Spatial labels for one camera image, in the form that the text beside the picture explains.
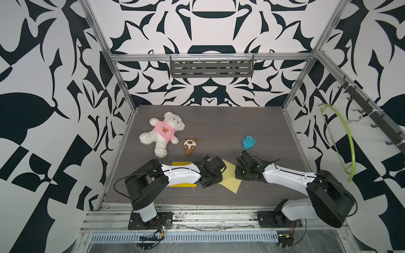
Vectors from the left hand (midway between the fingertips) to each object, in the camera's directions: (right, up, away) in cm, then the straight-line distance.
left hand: (221, 176), depth 86 cm
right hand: (+9, +1, +3) cm, 9 cm away
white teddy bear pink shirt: (-33, +24, +10) cm, 42 cm away
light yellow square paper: (+5, -3, +2) cm, 6 cm away
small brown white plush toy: (-18, +15, +11) cm, 26 cm away
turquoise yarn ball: (+18, +17, +13) cm, 28 cm away
